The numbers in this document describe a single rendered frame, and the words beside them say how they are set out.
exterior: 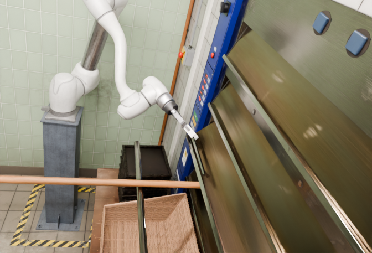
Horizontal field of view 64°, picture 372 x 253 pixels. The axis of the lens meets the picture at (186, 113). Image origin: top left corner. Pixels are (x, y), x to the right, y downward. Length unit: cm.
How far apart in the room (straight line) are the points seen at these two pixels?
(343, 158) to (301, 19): 44
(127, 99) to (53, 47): 91
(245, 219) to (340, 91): 60
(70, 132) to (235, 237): 127
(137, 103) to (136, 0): 85
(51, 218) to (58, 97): 110
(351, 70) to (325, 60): 10
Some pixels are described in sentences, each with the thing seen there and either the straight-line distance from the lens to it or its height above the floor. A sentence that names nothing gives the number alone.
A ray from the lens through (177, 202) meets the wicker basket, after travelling 190.
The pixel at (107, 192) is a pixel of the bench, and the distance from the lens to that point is 213.
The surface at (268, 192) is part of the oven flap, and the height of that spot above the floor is 151.
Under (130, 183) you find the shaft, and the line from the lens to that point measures 134.
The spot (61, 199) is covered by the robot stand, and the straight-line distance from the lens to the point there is 248.
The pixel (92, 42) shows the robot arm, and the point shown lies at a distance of 191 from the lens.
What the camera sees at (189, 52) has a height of 151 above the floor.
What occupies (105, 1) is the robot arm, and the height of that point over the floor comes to 177.
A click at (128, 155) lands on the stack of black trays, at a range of 193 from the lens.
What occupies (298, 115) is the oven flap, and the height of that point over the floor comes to 179.
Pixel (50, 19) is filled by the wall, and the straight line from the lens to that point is 228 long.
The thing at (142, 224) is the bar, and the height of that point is 117.
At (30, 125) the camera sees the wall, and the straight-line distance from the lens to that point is 273.
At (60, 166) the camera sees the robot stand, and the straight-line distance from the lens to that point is 223.
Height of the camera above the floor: 217
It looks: 31 degrees down
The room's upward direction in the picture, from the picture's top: 15 degrees clockwise
